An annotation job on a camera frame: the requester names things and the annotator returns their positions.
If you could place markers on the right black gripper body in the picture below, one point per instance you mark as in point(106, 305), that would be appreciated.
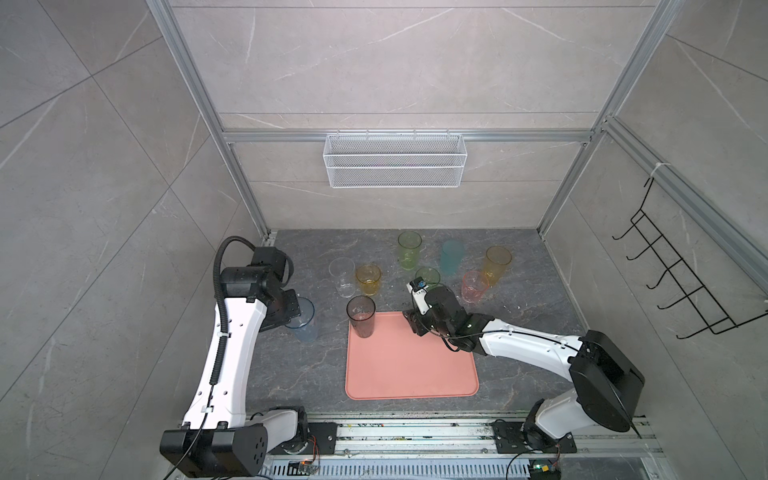
point(424, 323)

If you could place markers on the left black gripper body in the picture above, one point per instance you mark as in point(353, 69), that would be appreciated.
point(286, 307)

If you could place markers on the blue tall glass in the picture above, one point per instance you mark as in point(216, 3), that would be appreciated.
point(304, 326)

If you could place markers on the clear short glass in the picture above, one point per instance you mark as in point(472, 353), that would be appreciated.
point(342, 271)

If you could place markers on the green tall glass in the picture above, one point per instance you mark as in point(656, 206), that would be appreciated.
point(409, 245)

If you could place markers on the dark grey tall glass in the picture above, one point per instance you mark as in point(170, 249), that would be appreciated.
point(361, 312)

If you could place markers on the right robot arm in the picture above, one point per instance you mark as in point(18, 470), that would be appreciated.
point(606, 385)

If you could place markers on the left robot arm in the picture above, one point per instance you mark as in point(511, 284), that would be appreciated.
point(217, 438)

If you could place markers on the pink plastic tray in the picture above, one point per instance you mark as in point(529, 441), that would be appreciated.
point(395, 363)

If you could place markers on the pink short glass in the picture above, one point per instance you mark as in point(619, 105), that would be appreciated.
point(474, 286)

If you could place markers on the green short glass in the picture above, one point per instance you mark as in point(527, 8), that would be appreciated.
point(430, 276)

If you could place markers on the teal tall glass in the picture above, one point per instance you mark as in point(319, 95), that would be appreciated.
point(452, 254)

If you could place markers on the amber tall glass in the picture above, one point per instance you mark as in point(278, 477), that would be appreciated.
point(496, 261)

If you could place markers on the yellow short glass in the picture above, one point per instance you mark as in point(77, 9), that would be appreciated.
point(369, 276)

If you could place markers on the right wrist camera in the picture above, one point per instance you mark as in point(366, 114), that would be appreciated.
point(416, 285)

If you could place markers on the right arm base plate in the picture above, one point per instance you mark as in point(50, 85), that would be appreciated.
point(511, 437)

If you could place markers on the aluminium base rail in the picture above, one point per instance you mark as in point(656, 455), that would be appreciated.
point(454, 445)

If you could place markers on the white wire mesh basket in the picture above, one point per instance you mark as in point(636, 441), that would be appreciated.
point(394, 160)

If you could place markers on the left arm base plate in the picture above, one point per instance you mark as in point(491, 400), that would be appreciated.
point(316, 437)

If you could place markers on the black wire hook rack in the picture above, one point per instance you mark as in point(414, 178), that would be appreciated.
point(690, 289)

